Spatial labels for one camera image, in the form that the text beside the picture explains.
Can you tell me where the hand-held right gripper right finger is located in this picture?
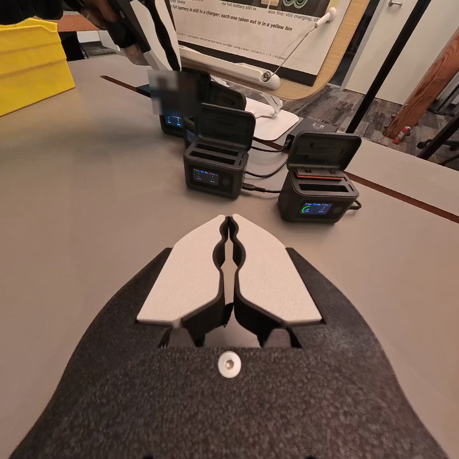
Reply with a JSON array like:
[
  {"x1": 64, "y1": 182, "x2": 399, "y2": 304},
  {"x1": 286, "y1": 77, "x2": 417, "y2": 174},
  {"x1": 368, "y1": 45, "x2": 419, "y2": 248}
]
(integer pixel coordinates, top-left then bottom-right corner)
[{"x1": 231, "y1": 213, "x2": 325, "y2": 334}]

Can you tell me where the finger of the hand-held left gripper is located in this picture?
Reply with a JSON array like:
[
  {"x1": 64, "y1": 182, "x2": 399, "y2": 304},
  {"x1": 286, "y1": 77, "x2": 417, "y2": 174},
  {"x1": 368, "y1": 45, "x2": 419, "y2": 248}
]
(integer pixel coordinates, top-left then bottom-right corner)
[
  {"x1": 115, "y1": 4, "x2": 155, "y2": 66},
  {"x1": 144, "y1": 0, "x2": 184, "y2": 72}
]

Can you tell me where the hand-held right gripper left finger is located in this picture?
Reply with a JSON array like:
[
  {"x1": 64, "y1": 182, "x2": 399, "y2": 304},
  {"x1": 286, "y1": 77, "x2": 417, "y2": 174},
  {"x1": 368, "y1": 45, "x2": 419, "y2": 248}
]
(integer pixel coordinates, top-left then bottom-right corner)
[{"x1": 135, "y1": 214, "x2": 231, "y2": 332}]

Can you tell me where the black battery charging case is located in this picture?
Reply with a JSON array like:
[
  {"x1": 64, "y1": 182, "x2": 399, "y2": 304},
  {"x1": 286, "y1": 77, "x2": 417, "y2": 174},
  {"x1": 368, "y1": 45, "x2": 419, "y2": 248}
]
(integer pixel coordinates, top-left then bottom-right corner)
[
  {"x1": 183, "y1": 83, "x2": 248, "y2": 148},
  {"x1": 159, "y1": 68, "x2": 213, "y2": 138},
  {"x1": 183, "y1": 103, "x2": 257, "y2": 200},
  {"x1": 278, "y1": 131, "x2": 363, "y2": 223}
]

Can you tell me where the yellow plastic bin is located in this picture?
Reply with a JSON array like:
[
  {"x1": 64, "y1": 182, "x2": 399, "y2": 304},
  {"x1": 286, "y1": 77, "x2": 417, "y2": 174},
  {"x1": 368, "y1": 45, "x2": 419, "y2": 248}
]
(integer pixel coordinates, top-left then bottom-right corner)
[{"x1": 0, "y1": 18, "x2": 76, "y2": 117}]

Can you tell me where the black camera battery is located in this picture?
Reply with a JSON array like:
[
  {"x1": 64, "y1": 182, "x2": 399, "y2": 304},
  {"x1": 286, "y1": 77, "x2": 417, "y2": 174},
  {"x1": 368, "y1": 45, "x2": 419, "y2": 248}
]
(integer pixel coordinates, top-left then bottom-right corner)
[{"x1": 296, "y1": 169, "x2": 346, "y2": 180}]

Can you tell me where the person's left forearm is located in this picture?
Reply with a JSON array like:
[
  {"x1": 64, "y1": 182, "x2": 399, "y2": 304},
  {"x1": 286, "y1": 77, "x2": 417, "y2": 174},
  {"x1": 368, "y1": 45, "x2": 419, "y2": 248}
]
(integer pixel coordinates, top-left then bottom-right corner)
[{"x1": 0, "y1": 0, "x2": 85, "y2": 21}]

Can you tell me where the person's left hand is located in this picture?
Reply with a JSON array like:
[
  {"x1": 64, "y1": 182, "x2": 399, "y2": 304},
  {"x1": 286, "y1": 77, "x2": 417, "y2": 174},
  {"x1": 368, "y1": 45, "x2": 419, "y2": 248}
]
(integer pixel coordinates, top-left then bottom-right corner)
[{"x1": 78, "y1": 2, "x2": 137, "y2": 33}]

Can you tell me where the white instruction sheet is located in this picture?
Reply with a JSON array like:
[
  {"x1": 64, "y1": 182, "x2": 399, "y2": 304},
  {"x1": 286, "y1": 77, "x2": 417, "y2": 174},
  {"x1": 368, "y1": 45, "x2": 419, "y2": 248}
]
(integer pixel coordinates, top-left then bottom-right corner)
[{"x1": 176, "y1": 0, "x2": 352, "y2": 76}]

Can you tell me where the white stand base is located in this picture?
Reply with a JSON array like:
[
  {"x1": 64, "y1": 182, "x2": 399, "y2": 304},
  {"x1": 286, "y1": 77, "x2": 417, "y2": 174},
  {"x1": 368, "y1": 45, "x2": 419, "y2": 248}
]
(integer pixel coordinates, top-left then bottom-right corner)
[{"x1": 243, "y1": 90, "x2": 300, "y2": 141}]

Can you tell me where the black multi-port power hub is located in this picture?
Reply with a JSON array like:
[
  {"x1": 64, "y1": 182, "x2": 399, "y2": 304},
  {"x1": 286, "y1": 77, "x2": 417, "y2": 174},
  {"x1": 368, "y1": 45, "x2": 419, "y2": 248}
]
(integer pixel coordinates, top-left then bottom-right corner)
[{"x1": 284, "y1": 117, "x2": 343, "y2": 151}]

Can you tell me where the wooden sign board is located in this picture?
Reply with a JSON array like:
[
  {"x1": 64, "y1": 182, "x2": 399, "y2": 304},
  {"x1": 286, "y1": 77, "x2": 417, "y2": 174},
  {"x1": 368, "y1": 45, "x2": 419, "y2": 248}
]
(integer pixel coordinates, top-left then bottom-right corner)
[{"x1": 169, "y1": 0, "x2": 371, "y2": 101}]

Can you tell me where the black pole stand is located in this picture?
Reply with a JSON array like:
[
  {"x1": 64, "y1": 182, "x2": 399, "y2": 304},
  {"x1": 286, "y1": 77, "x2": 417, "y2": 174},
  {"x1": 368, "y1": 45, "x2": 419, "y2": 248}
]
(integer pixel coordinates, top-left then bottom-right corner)
[{"x1": 347, "y1": 0, "x2": 432, "y2": 134}]

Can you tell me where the white door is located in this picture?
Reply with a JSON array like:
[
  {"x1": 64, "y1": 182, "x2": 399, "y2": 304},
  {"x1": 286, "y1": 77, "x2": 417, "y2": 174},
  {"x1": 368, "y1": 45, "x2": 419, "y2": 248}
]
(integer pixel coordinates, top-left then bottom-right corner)
[{"x1": 357, "y1": 0, "x2": 459, "y2": 105}]

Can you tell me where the wooden post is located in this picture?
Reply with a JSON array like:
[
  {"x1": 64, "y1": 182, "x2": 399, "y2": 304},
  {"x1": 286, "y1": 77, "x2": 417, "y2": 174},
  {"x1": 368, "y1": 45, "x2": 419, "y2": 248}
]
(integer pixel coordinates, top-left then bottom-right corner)
[{"x1": 384, "y1": 33, "x2": 459, "y2": 139}]

